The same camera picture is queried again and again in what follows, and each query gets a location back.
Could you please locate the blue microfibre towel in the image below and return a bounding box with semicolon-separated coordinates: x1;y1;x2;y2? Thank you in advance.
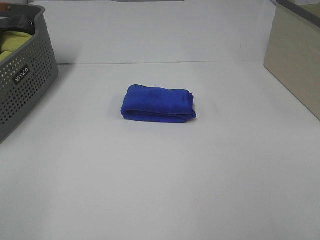
120;84;197;123

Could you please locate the grey perforated plastic basket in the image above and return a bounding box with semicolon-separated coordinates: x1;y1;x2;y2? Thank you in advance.
0;2;59;141

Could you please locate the beige storage box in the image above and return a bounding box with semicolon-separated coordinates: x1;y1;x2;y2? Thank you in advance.
264;0;320;117

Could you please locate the dark grey cloth in basket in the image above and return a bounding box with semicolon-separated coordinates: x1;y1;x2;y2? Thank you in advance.
0;15;35;35

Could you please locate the yellow-green towel in basket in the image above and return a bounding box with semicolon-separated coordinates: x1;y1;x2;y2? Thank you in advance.
0;31;33;63

